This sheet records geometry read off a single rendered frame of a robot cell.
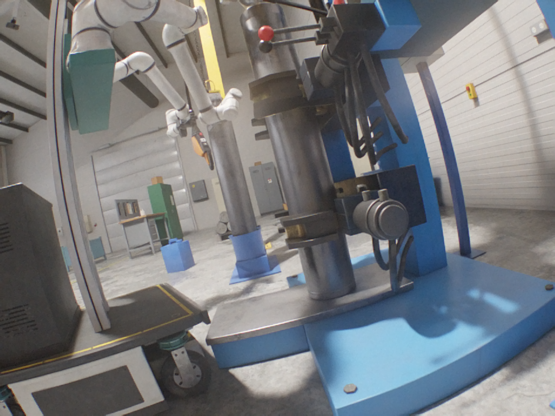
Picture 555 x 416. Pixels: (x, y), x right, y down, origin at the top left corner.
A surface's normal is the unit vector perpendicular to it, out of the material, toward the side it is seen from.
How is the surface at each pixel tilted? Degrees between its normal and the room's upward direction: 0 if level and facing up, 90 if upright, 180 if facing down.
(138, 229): 90
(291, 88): 90
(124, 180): 90
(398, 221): 90
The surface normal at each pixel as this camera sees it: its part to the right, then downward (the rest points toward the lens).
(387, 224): 0.07, 0.03
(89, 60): 0.54, -0.10
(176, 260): -0.29, 0.11
